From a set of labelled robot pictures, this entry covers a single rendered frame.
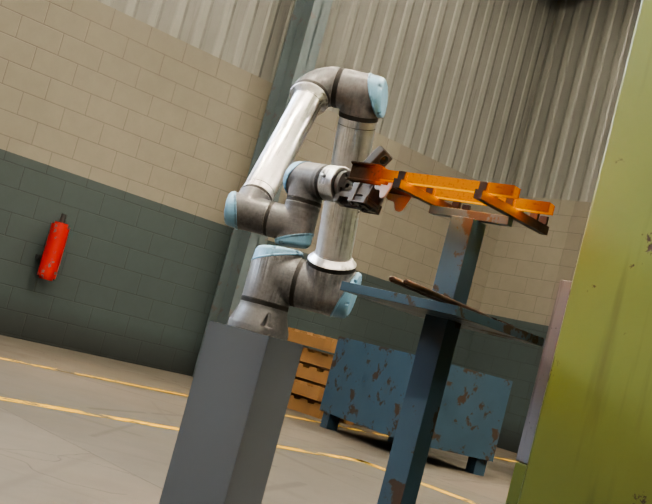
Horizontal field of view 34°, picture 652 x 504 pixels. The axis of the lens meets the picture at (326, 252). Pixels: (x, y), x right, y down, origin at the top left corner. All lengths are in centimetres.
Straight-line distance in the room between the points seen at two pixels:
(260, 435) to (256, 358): 24
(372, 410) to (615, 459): 583
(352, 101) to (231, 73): 754
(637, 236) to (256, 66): 871
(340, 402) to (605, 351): 618
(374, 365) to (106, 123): 343
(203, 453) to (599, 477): 140
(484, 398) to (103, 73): 442
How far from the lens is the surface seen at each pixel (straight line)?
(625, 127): 237
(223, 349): 326
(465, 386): 781
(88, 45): 979
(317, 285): 322
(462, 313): 220
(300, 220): 268
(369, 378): 808
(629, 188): 232
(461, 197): 246
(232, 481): 322
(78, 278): 983
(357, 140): 311
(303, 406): 957
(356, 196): 258
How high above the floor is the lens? 61
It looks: 5 degrees up
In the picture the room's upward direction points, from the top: 15 degrees clockwise
